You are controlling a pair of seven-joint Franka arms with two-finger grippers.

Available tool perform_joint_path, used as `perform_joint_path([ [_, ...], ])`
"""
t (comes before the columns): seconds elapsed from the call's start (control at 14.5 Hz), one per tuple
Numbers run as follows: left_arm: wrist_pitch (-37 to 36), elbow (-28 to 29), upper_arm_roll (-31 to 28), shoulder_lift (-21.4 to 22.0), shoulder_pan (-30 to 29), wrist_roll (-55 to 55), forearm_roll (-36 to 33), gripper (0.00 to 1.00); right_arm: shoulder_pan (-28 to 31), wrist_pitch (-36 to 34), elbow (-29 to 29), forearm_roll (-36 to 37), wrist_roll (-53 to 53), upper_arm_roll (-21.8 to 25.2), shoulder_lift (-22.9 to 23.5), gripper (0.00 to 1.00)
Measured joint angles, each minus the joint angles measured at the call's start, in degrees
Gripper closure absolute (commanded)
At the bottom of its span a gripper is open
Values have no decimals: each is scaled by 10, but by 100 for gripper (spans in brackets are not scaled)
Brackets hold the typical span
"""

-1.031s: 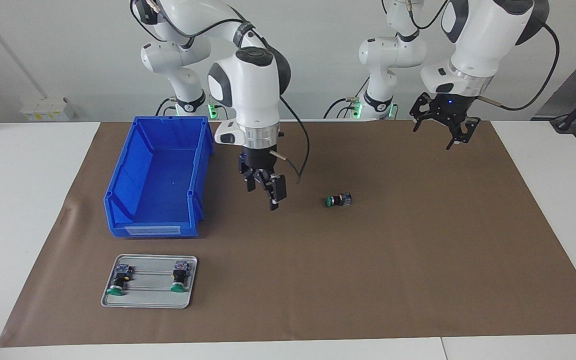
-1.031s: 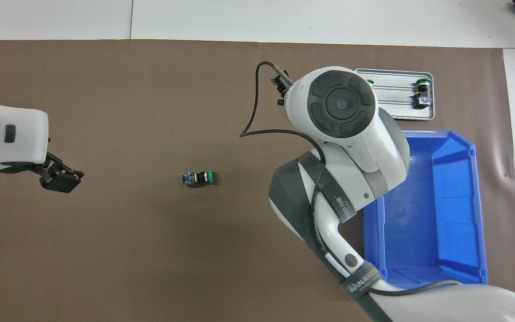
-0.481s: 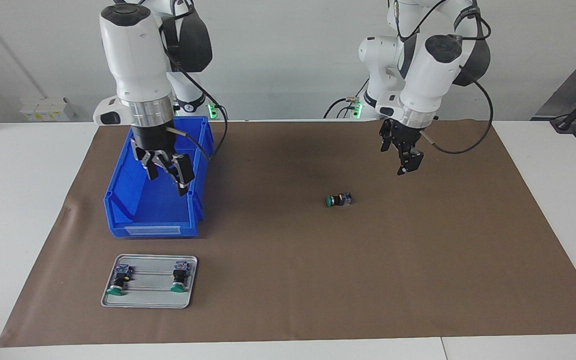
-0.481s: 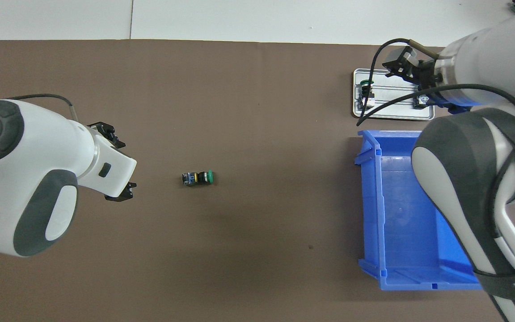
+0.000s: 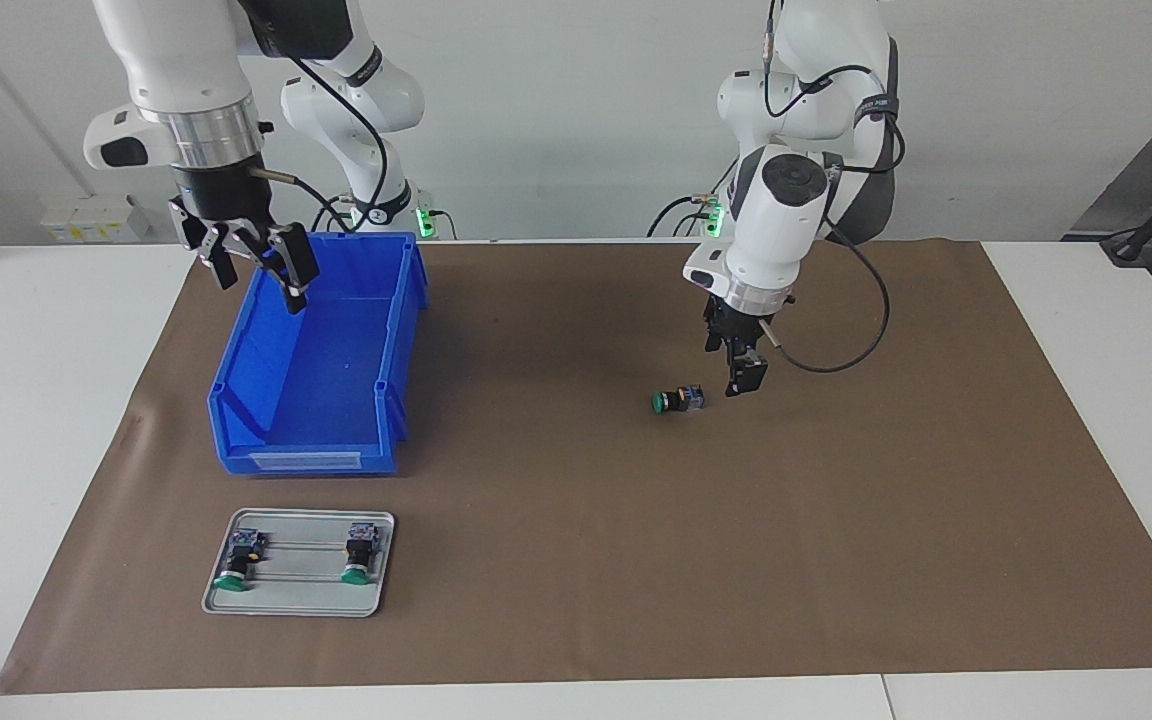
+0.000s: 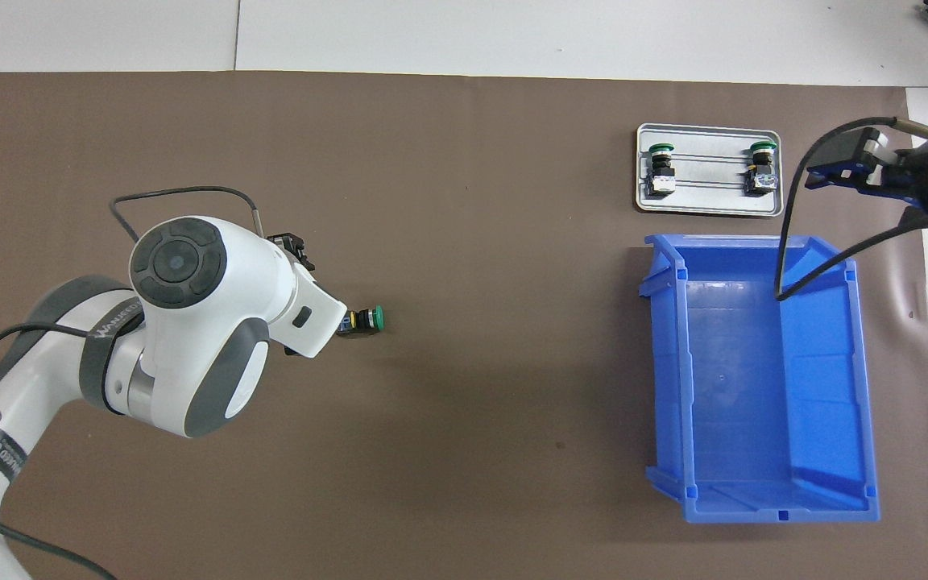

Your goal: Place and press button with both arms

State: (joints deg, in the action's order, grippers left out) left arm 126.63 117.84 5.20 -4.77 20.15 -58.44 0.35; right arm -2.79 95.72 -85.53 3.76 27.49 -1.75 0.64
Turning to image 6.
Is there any green push button grey base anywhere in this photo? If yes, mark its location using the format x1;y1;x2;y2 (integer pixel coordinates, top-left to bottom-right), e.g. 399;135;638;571
335;304;388;339

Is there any green push button labelled base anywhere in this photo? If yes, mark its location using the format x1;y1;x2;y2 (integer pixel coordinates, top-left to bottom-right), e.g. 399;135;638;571
744;140;780;197

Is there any green push button white base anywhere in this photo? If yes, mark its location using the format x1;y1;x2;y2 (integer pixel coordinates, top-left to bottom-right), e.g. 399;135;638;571
646;142;677;199

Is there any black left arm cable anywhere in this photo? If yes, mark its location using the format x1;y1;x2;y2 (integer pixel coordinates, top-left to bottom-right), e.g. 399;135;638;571
0;185;271;580

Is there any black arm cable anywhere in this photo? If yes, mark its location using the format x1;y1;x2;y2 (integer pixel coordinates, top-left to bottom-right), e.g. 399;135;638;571
775;117;928;303
0;185;271;580

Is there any blue plastic storage bin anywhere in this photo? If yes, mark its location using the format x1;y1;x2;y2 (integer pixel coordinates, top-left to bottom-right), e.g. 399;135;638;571
640;234;881;524

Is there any brown paper table mat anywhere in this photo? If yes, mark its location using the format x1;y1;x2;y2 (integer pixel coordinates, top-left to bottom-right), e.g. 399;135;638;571
0;71;928;580

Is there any grey metal tray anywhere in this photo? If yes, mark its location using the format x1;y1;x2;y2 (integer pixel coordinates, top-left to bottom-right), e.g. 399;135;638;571
635;122;785;217

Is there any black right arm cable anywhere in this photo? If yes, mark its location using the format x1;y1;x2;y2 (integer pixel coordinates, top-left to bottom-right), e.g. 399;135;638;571
775;117;928;303

